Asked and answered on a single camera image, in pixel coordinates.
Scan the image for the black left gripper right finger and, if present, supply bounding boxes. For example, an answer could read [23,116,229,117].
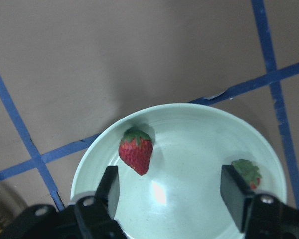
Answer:
[220,165,254,232]

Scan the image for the light green plate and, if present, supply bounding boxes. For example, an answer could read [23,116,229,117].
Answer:
[71,103,287,239]

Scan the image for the red strawberry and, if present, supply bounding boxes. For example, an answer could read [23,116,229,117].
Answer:
[118,128,153,176]
[231,159,262,190]

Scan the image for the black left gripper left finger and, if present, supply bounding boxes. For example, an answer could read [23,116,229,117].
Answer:
[95,166,120,219]

